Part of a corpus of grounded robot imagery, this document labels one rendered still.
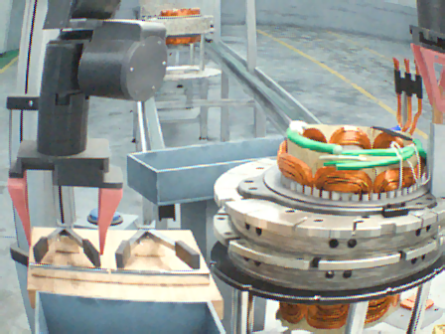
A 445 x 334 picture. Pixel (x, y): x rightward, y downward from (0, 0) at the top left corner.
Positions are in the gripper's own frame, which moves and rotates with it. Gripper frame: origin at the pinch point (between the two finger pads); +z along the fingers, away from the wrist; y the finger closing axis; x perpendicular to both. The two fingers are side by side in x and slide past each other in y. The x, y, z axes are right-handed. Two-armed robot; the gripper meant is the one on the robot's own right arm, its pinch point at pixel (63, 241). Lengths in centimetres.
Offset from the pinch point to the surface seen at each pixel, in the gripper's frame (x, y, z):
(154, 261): 2.0, 9.6, 2.0
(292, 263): 1.8, 22.5, 2.2
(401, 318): 30, 53, 27
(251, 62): 334, 86, 34
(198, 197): 36.9, 18.8, 6.6
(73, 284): -5.7, 0.7, 2.3
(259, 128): 294, 82, 58
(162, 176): 35.5, 14.0, 3.6
